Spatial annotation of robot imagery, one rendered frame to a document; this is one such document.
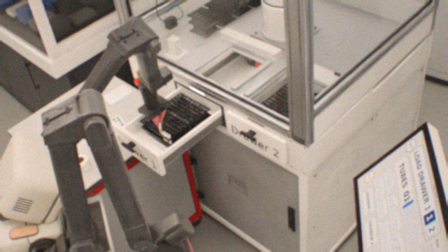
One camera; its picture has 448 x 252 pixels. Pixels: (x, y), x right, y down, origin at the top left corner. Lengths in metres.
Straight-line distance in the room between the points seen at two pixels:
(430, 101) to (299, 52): 2.08
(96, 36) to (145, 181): 0.83
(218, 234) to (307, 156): 1.06
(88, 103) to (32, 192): 0.37
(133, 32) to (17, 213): 0.55
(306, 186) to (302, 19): 0.71
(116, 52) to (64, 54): 1.28
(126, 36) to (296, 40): 0.49
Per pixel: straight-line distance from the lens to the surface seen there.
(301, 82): 1.61
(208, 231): 2.76
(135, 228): 1.20
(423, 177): 1.43
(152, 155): 1.88
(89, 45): 2.69
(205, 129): 2.00
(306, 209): 2.04
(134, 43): 1.35
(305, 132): 1.73
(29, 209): 1.32
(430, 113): 3.44
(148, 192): 2.34
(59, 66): 2.63
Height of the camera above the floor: 2.19
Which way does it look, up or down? 41 degrees down
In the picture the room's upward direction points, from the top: 9 degrees counter-clockwise
